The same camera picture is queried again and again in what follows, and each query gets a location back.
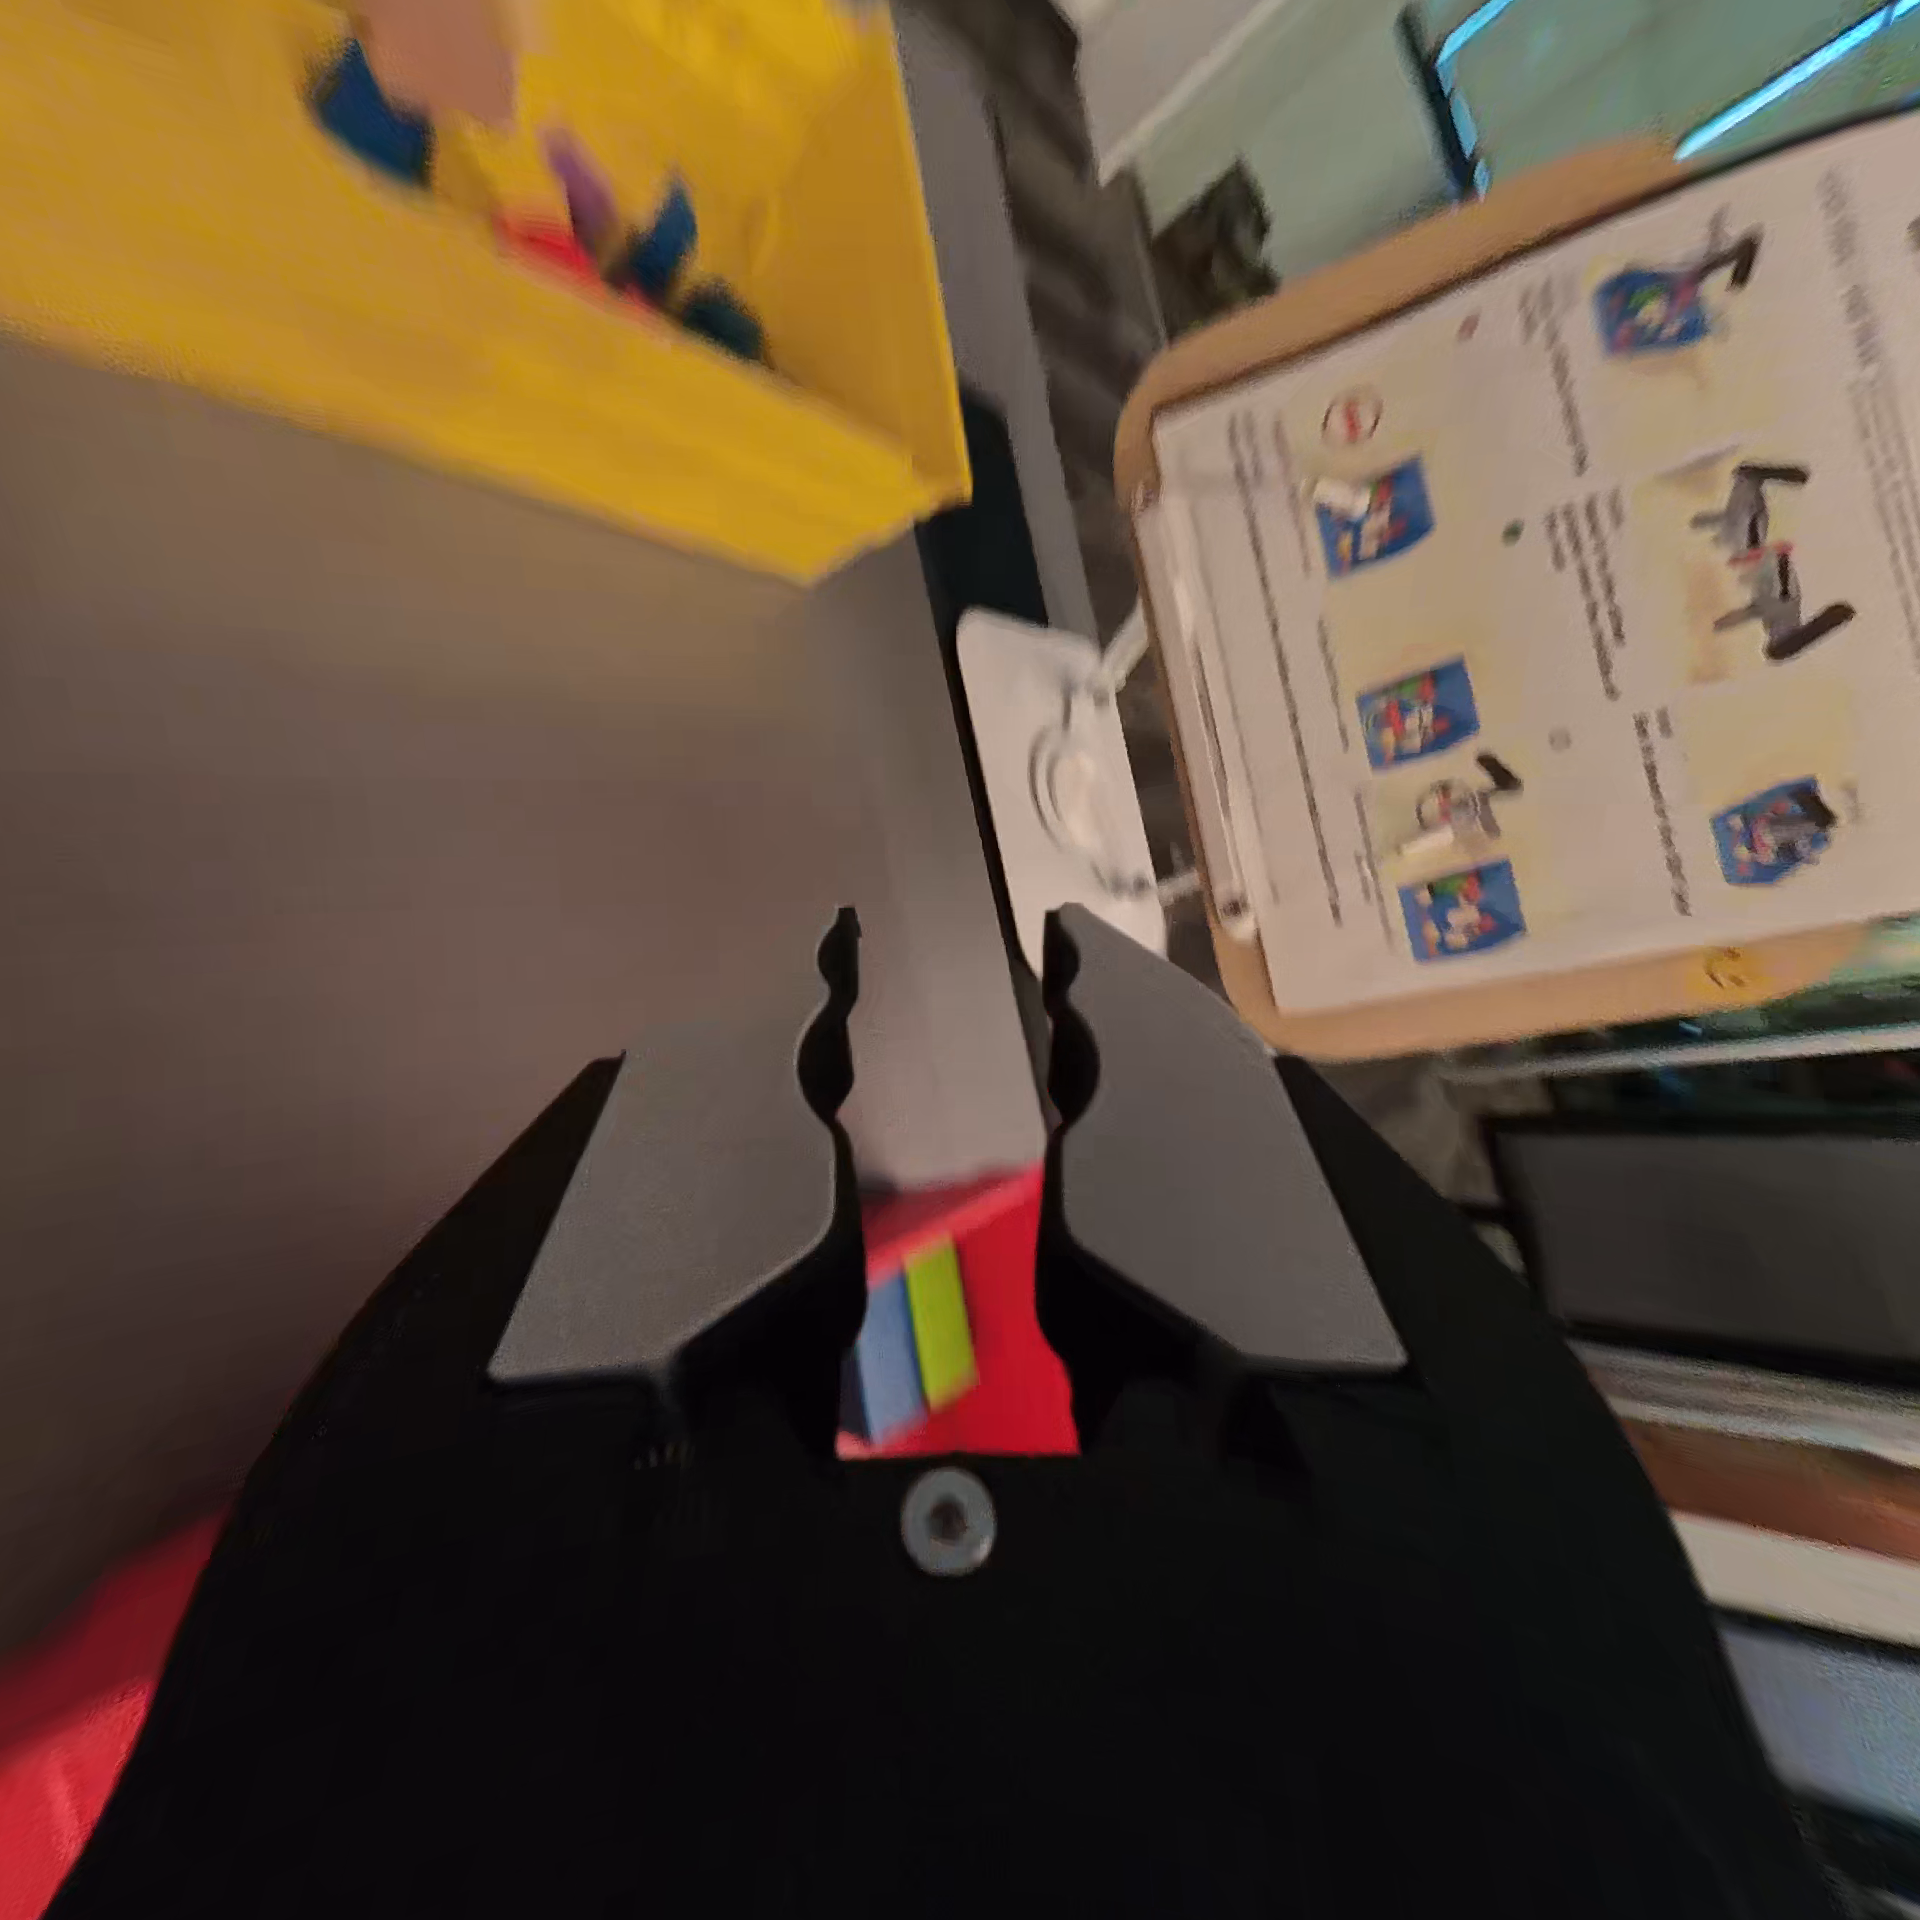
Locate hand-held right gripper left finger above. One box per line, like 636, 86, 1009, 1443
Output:
488, 903, 869, 1457

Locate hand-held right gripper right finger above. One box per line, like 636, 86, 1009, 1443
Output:
1036, 903, 1412, 1454

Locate red plastic bin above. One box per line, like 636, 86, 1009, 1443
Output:
0, 1161, 1082, 1920

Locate green wooden block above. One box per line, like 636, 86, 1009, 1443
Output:
902, 1241, 981, 1409

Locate yellow plastic bin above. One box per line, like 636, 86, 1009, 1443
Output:
0, 0, 974, 587

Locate tan wooden block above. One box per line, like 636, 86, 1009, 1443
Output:
358, 0, 522, 131

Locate rolling display screen stand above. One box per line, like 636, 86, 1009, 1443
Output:
1486, 1117, 1920, 1382

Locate wooden framed instruction sign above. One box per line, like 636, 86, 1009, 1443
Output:
1117, 106, 1920, 1061

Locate black table strip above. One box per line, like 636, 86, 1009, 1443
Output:
915, 391, 1056, 1129

